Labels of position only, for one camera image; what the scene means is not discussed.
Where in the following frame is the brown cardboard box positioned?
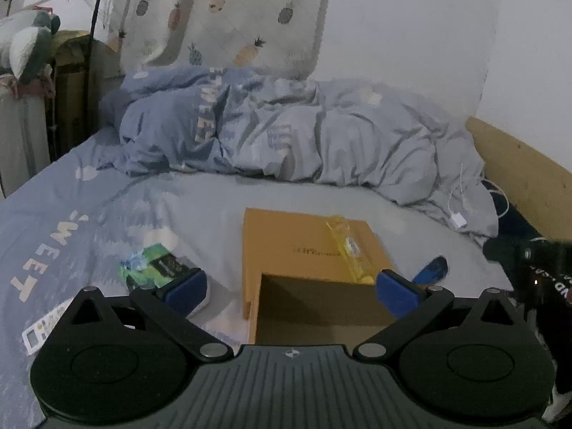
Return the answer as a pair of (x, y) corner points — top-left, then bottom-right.
(248, 274), (395, 350)

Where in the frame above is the brown cardboard box lid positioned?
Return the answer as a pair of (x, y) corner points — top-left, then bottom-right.
(242, 206), (398, 321)

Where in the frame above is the green tissue pack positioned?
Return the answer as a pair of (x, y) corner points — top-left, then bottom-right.
(119, 242), (212, 318)

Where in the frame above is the dark printed garment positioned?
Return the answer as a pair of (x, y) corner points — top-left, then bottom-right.
(482, 182), (572, 423)

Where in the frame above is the blue printed bed sheet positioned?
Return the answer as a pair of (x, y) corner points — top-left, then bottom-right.
(1, 128), (510, 428)

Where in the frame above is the white remote control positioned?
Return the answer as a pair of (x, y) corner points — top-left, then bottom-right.
(21, 298), (73, 356)

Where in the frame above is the wooden headboard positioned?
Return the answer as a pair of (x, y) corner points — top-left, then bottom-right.
(466, 117), (572, 240)

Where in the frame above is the blue-grey crumpled duvet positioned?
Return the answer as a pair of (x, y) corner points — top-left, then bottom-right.
(99, 66), (498, 242)

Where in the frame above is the green white plush toy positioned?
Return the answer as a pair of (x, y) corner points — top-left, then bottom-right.
(1, 9), (60, 84)

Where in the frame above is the pineapple print curtain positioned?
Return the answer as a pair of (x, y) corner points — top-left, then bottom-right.
(104, 0), (328, 79)

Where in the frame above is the white charger with cable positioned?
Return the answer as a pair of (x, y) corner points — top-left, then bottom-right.
(447, 163), (510, 231)

